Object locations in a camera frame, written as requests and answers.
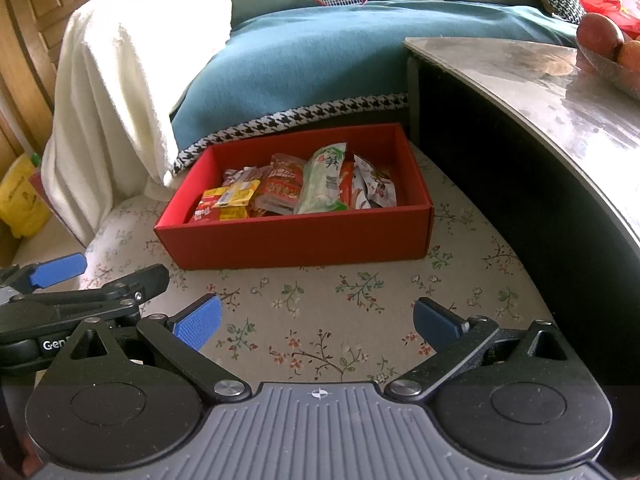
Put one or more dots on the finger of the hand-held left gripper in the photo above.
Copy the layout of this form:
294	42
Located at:
145	280
57	270

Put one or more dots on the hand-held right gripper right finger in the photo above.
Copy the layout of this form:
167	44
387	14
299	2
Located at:
435	322

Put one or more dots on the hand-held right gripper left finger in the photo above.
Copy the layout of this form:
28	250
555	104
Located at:
197	322

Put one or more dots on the yellow red snack packet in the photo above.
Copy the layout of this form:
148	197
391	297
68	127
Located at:
205	212

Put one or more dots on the yellow barcode snack packet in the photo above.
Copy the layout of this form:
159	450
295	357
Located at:
237	194

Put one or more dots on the red cardboard box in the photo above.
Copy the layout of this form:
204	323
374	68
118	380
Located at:
300	245

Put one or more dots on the white brown snack packet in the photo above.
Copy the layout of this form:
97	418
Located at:
372	185

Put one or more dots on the red orange clear snack packet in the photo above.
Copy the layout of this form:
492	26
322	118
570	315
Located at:
280	185

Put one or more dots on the pale green snack packet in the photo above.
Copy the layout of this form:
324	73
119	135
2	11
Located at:
320	185

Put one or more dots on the yellow plastic bag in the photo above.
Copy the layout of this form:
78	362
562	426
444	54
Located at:
20	200

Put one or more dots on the dark coffee table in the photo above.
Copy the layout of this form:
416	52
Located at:
500	185

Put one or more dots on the white towel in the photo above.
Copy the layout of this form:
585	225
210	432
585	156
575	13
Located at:
115	85

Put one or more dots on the wooden door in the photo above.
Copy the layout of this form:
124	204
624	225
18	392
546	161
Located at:
30	60

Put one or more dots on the teal houndstooth-trim blanket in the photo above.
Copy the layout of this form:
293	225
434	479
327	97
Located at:
310	60

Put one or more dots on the grey fruit bowl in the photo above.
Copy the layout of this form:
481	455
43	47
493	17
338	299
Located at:
605	74

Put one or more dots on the red plastic bag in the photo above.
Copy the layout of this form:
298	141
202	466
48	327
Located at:
605	0

